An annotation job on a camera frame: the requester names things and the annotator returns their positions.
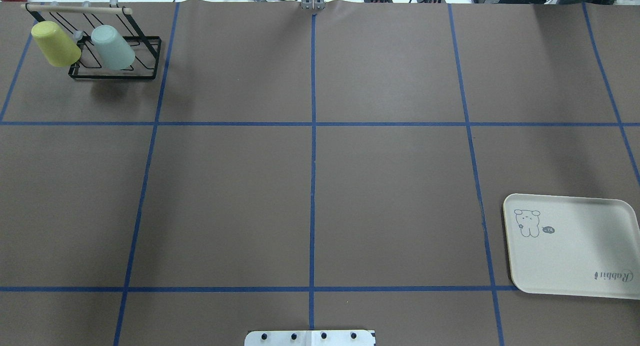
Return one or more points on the black wire cup rack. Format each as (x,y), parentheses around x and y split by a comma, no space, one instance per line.
(79,21)

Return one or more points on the pale green plastic cup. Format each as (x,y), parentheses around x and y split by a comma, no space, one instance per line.
(115,51)

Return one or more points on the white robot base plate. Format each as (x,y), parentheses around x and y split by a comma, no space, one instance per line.
(311,338)

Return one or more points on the cream rabbit print tray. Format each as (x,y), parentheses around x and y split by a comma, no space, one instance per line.
(574,246)

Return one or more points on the yellow plastic cup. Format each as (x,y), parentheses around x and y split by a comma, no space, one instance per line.
(55,44)

